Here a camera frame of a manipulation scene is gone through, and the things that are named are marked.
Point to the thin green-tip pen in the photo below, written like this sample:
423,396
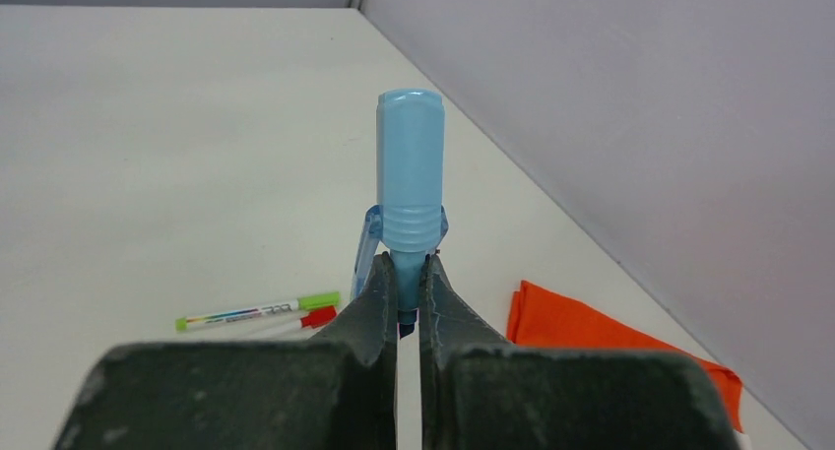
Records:
213,319

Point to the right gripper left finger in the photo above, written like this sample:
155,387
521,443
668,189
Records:
335,390

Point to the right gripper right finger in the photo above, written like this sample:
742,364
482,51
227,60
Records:
479,391

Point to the folded orange cloth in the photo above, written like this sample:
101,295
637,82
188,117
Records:
542,318

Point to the small red pen cap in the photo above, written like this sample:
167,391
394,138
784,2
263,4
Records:
320,317

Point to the blue pen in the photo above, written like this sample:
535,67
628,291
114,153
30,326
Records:
408,217

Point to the green pen cap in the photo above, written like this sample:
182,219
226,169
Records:
320,300

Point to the thin clear red-tip pen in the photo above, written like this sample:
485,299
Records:
275,332

